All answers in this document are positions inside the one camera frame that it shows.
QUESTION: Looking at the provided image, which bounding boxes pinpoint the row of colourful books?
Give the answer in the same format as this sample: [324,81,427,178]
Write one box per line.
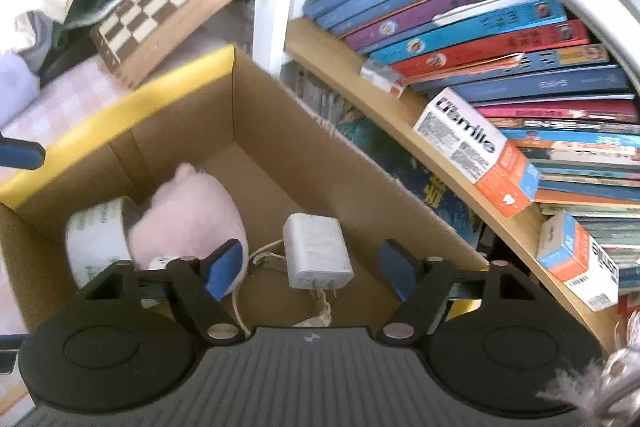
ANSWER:
[302,0,640,308]

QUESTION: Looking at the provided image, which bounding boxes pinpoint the beige charging cable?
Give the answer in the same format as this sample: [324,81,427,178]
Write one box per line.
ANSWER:
[232,239,335,334]

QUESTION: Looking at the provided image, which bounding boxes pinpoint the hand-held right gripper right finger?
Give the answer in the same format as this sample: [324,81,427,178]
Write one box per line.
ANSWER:
[376,238,547,343]

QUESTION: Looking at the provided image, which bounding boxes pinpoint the small orange white carton box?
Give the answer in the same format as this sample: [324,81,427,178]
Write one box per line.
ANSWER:
[536,211,621,312]

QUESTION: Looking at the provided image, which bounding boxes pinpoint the wooden chessboard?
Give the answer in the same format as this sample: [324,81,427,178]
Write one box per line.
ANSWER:
[90,0,261,90]

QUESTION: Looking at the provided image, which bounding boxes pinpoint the grey fuzzy cloth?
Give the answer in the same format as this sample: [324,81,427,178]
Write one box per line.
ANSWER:
[535,347,640,427]

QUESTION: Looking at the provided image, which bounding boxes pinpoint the lavender garment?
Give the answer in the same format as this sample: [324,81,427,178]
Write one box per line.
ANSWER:
[0,54,41,125]

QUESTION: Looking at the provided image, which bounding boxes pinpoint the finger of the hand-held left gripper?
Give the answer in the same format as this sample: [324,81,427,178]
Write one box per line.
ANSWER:
[0,134,47,170]

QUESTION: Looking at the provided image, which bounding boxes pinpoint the clear tape roll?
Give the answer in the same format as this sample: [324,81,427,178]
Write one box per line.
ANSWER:
[65,197,138,290]

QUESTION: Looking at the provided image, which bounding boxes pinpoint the pink plush pig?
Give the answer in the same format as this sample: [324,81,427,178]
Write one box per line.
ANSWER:
[125,163,249,298]

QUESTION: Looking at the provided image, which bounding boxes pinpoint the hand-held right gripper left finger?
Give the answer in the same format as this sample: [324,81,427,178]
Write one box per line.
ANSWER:
[77,238,246,343]

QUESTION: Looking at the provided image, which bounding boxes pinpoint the yellow cardboard box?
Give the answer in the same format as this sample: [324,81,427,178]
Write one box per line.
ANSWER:
[0,44,491,343]

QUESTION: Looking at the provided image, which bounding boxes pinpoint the white charger adapter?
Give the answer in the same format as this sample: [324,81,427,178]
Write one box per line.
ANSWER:
[282,213,355,294]

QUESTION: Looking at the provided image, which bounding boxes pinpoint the pink checked desktop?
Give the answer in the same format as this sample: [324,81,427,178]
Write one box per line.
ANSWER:
[0,54,133,338]

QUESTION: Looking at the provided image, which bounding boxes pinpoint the small red white packet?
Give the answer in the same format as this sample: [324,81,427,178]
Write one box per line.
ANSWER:
[360,59,406,98]

